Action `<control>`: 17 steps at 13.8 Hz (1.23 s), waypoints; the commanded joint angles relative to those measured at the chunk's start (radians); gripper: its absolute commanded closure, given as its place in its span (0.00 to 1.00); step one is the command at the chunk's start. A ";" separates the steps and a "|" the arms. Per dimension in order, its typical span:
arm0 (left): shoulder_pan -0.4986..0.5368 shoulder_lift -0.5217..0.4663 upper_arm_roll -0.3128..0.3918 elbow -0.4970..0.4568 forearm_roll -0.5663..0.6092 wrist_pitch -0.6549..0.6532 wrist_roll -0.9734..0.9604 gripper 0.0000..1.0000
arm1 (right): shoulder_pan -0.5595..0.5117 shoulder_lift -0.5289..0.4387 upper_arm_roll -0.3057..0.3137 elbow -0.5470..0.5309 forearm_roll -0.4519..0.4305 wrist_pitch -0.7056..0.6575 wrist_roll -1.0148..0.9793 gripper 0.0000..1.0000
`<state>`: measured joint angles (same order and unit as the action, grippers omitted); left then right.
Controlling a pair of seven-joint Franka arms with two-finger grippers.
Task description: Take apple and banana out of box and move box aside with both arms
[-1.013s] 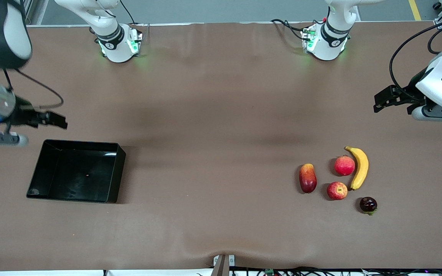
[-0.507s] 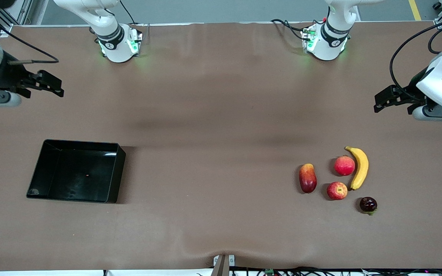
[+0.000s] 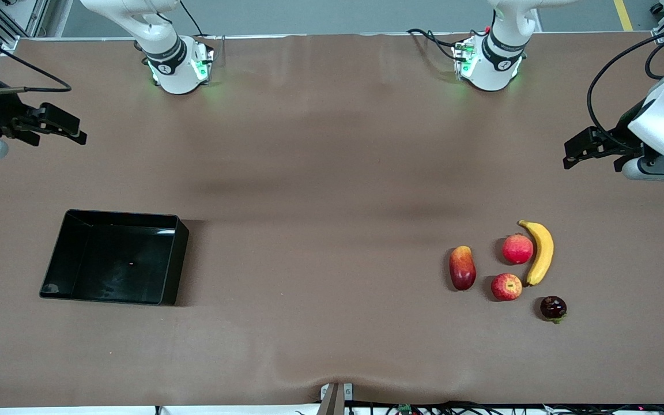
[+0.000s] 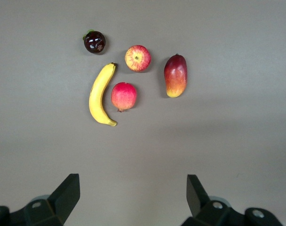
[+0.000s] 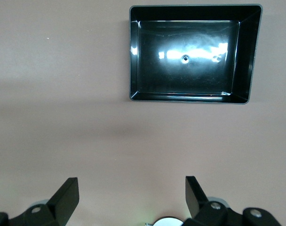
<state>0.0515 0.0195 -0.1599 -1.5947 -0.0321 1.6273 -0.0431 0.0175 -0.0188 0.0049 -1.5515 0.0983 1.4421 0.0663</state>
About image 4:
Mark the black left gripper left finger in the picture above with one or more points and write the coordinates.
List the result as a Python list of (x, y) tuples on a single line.
[(60, 202)]

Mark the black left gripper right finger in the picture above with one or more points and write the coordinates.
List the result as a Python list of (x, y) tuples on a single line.
[(199, 204)]

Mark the yellow banana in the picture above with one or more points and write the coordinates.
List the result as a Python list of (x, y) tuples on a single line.
[(98, 94)]

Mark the red yellow apple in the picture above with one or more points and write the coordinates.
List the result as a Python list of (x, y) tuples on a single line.
[(137, 58)]

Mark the brown table cover mat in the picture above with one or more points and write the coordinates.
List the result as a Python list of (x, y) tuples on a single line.
[(204, 141)]

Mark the red pomegranate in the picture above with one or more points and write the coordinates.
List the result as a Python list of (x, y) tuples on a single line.
[(123, 96)]

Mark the red yellow mango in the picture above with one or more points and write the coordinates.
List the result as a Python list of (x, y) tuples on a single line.
[(176, 75)]

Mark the dark purple mangosteen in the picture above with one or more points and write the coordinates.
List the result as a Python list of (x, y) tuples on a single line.
[(94, 42)]

